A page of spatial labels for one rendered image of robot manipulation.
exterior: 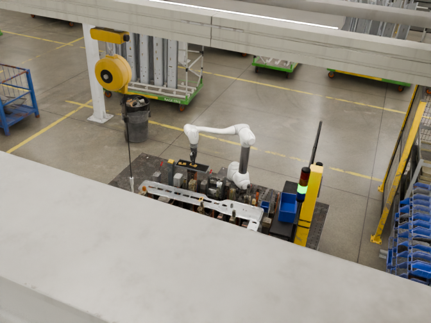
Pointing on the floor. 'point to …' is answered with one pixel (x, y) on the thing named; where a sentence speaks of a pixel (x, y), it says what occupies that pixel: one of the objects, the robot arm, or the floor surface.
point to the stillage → (9, 110)
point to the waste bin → (136, 116)
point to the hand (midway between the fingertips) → (193, 162)
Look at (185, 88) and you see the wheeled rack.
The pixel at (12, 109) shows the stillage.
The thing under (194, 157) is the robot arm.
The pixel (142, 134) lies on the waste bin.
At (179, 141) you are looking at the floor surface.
